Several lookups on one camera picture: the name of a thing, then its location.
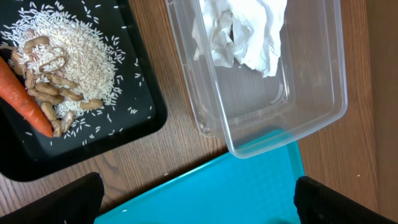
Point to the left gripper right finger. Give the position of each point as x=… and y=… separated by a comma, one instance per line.
x=319, y=204

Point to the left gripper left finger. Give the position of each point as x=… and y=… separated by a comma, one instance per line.
x=78, y=202

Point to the orange carrot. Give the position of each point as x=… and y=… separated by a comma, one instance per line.
x=13, y=92

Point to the rice and peanut scraps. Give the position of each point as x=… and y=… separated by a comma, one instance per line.
x=64, y=62

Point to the teal plastic tray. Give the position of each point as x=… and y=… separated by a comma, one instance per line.
x=227, y=189

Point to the black plastic tray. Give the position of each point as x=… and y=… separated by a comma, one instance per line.
x=140, y=110

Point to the clear plastic bin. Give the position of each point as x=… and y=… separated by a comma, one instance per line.
x=253, y=114

